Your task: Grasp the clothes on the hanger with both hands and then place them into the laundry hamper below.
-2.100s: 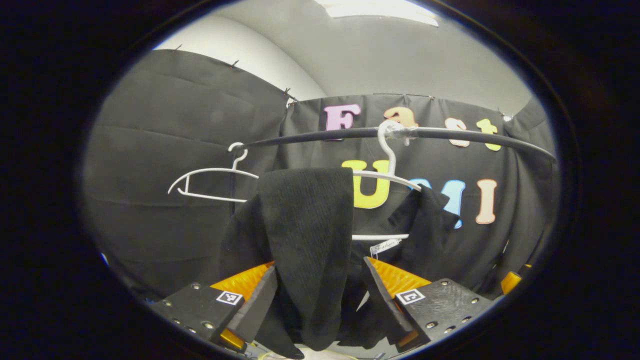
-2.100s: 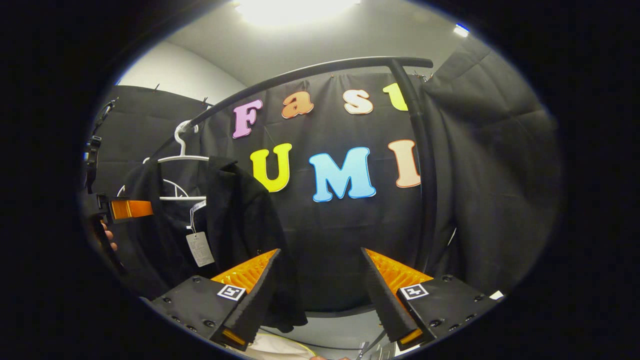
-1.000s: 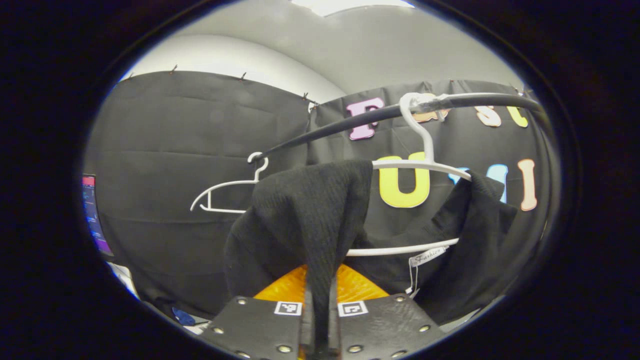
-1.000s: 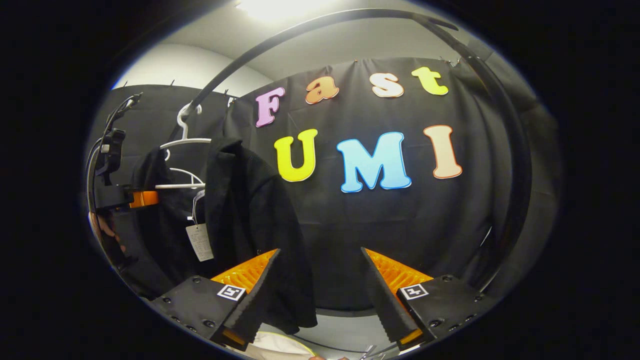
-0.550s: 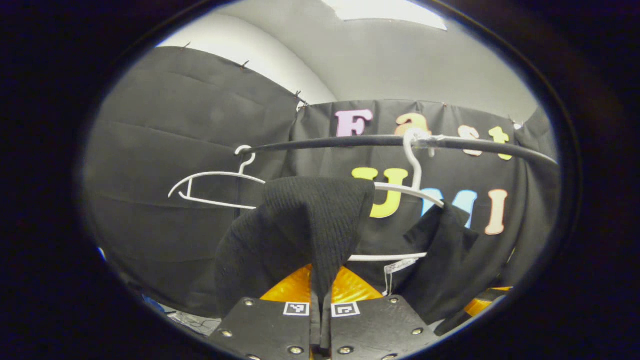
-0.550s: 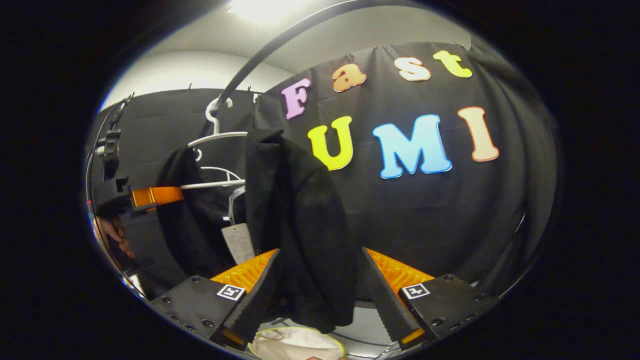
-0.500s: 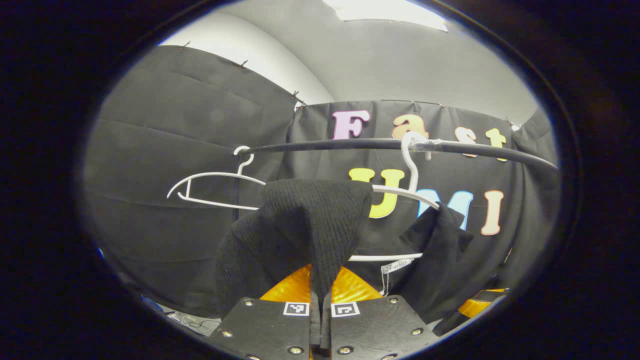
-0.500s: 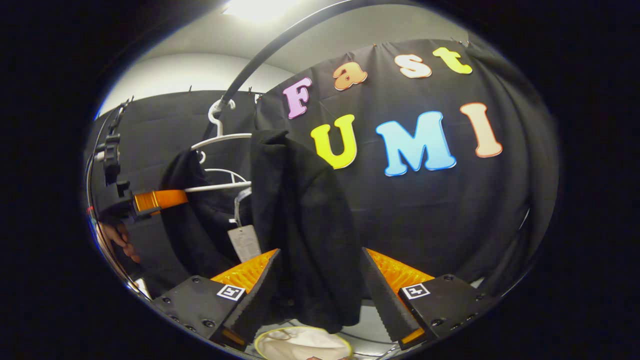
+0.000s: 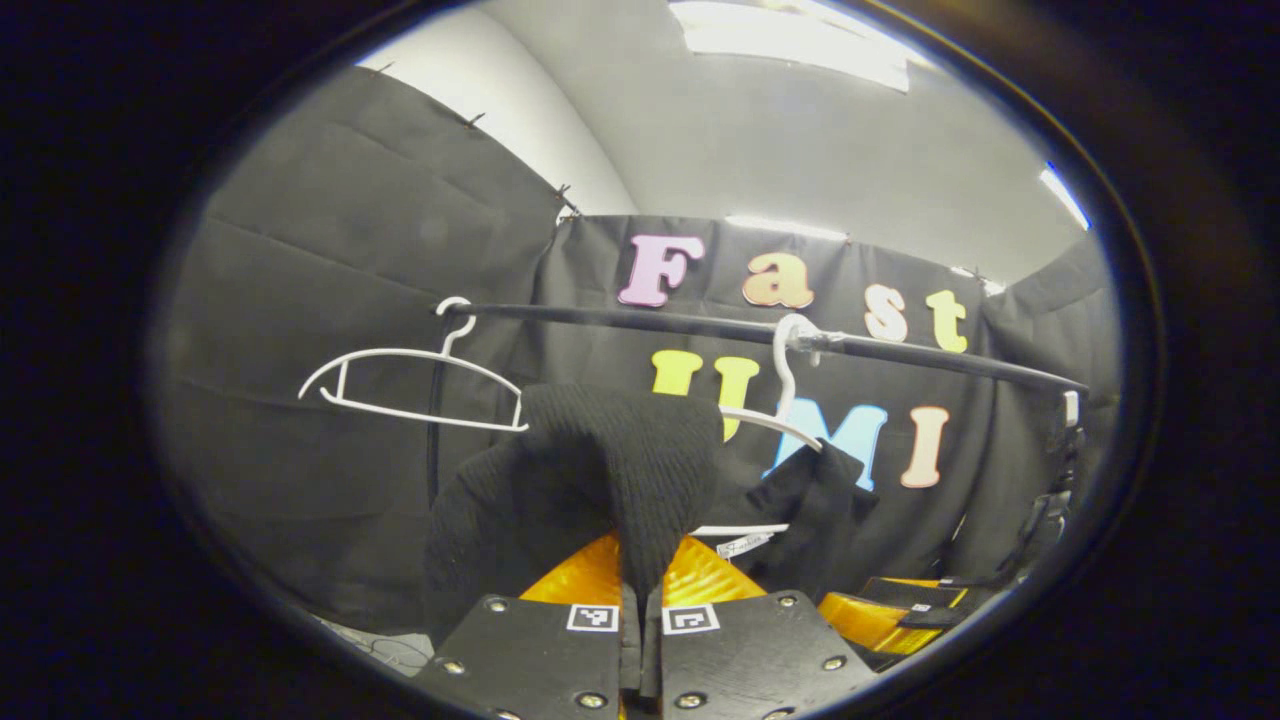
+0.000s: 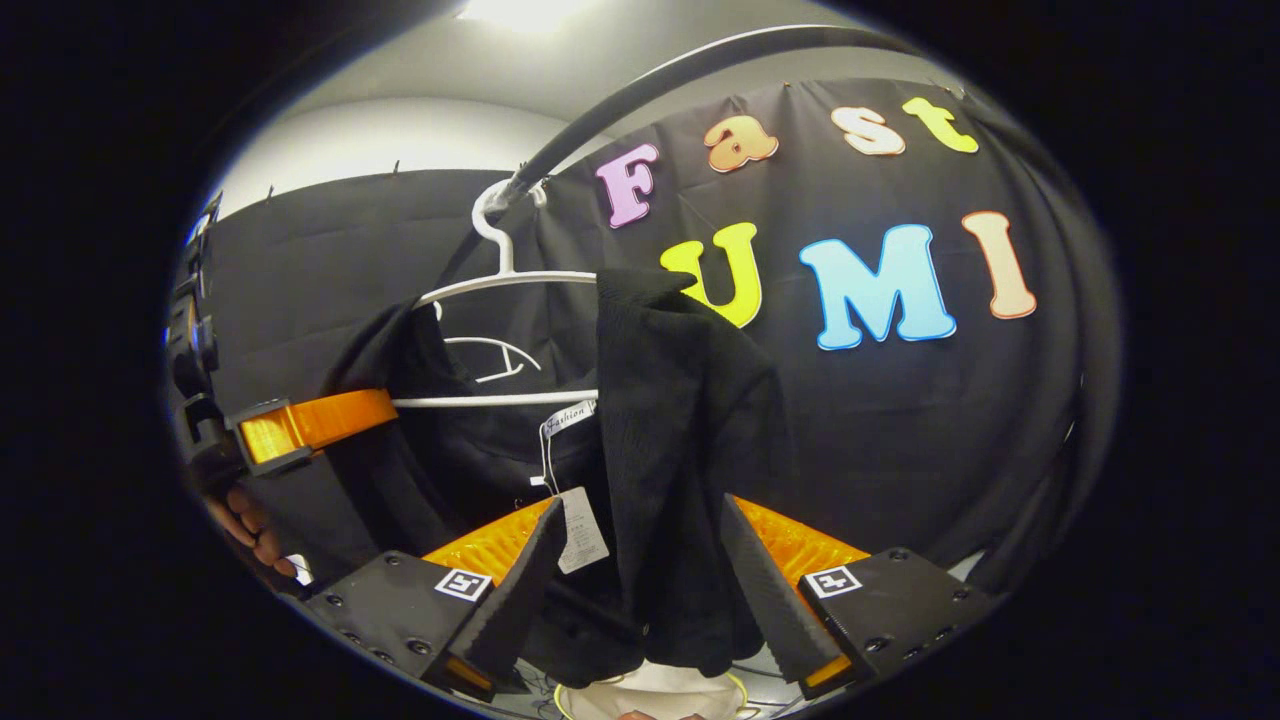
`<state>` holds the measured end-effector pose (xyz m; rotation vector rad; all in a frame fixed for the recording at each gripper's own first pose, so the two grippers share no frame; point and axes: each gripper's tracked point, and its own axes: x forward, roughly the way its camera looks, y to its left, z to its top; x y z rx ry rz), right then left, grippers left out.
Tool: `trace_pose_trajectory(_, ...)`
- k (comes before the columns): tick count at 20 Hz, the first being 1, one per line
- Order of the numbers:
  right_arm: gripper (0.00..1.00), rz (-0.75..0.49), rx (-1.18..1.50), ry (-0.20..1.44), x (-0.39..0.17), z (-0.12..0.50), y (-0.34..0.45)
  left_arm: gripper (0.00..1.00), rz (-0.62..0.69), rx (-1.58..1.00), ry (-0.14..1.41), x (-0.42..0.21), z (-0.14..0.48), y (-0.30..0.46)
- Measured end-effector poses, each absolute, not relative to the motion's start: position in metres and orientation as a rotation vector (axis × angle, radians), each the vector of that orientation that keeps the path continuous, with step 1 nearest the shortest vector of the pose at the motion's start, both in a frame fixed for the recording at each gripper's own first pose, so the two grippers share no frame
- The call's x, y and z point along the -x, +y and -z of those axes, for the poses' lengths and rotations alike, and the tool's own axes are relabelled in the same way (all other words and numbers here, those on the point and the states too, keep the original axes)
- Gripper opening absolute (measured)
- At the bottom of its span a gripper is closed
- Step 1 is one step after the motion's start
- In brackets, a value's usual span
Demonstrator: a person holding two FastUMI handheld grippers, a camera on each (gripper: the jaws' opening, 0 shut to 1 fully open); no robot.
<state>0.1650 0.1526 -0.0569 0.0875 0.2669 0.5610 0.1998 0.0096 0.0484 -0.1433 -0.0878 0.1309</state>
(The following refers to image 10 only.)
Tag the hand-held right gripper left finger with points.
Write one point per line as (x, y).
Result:
(515, 600)

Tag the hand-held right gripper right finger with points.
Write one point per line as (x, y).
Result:
(775, 610)

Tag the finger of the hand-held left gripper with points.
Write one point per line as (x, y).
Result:
(320, 420)

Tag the white laundry hamper yellow rim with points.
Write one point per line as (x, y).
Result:
(660, 690)

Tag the black knit jacket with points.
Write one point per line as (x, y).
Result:
(680, 400)

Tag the small white plastic hanger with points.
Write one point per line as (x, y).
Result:
(490, 340)

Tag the large white plastic hanger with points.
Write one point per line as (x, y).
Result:
(500, 280)

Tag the black backdrop cloth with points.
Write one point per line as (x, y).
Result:
(900, 430)

